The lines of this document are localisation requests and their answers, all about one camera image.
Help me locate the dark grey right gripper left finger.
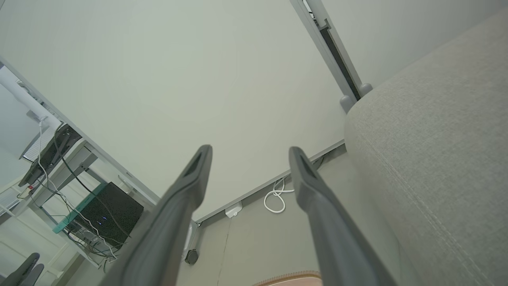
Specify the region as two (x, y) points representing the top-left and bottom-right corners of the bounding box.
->
(99, 145), (213, 286)

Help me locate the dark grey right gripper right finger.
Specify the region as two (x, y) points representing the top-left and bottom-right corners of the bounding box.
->
(289, 146), (397, 286)

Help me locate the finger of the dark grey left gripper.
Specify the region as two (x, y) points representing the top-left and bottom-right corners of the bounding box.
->
(0, 253), (40, 286)
(18, 263), (45, 286)

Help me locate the light grey fabric sofa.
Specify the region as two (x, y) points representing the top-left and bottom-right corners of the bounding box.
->
(344, 8), (508, 286)

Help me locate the black computer tower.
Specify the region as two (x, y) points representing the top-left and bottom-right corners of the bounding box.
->
(65, 182), (144, 249)

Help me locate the teal flat board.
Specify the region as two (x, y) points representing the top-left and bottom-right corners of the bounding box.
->
(54, 183), (108, 234)

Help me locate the white round pole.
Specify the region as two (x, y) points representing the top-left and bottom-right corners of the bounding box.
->
(0, 66), (62, 129)

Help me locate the small white wall box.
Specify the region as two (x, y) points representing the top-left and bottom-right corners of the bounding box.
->
(225, 201), (243, 218)

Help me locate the white coiled cable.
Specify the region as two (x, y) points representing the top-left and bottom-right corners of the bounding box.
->
(264, 178), (295, 214)

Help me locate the thin white desk cable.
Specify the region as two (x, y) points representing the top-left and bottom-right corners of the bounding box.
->
(38, 121), (117, 259)

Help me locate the grey partition frame post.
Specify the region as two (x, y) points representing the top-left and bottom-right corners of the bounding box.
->
(290, 0), (356, 114)
(306, 0), (373, 97)

